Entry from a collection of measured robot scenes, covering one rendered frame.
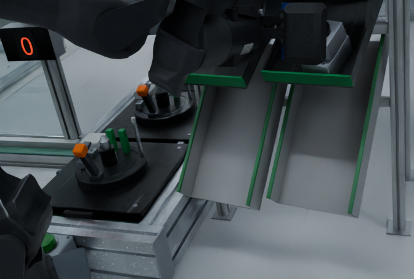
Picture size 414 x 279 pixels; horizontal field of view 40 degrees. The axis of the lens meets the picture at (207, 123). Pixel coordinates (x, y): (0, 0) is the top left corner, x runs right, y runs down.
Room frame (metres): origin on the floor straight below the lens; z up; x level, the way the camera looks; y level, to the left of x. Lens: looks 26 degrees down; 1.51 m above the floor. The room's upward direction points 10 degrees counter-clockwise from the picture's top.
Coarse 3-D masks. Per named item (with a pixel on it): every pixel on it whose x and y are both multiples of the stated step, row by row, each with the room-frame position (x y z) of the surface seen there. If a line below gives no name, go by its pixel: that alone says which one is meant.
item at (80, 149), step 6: (78, 144) 0.91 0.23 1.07; (84, 144) 0.91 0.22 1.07; (90, 144) 0.92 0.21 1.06; (78, 150) 0.89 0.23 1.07; (84, 150) 0.90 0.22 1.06; (78, 156) 0.90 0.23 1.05; (84, 156) 0.90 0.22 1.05; (90, 156) 0.91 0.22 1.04; (84, 162) 0.91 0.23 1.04; (90, 162) 0.91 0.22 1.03; (90, 168) 0.91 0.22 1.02; (96, 168) 0.92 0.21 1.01; (96, 174) 0.92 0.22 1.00
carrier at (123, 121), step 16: (160, 96) 1.19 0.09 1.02; (192, 96) 1.27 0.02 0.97; (128, 112) 1.25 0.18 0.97; (144, 112) 1.18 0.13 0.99; (160, 112) 1.17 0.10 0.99; (176, 112) 1.15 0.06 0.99; (192, 112) 1.17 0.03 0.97; (112, 128) 1.17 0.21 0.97; (128, 128) 1.16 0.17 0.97; (144, 128) 1.14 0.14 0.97; (160, 128) 1.13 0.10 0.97; (176, 128) 1.11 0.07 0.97
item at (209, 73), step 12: (264, 0) 0.83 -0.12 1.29; (276, 0) 0.86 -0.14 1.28; (264, 12) 0.82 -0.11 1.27; (276, 12) 0.86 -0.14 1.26; (264, 24) 0.82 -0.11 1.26; (264, 48) 0.81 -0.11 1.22; (204, 72) 0.82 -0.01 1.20; (216, 72) 0.81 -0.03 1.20; (228, 72) 0.80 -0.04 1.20; (240, 72) 0.78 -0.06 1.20; (252, 72) 0.77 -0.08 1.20; (192, 84) 0.81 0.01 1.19; (204, 84) 0.79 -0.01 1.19; (216, 84) 0.78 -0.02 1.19; (228, 84) 0.77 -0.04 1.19; (240, 84) 0.75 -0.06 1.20
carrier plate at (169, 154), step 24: (120, 144) 1.09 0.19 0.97; (144, 144) 1.07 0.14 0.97; (168, 144) 1.05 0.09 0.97; (72, 168) 1.02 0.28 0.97; (168, 168) 0.95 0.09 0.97; (48, 192) 0.94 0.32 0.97; (72, 192) 0.92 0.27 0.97; (120, 192) 0.89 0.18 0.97; (144, 192) 0.88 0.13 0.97; (96, 216) 0.85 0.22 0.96; (120, 216) 0.83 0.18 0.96
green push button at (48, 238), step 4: (48, 236) 0.79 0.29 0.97; (52, 236) 0.79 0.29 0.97; (44, 240) 0.78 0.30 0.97; (48, 240) 0.78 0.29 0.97; (52, 240) 0.78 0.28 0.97; (44, 244) 0.77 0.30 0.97; (48, 244) 0.77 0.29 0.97; (52, 244) 0.77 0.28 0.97; (44, 248) 0.77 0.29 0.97; (48, 248) 0.77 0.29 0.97; (44, 252) 0.76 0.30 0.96
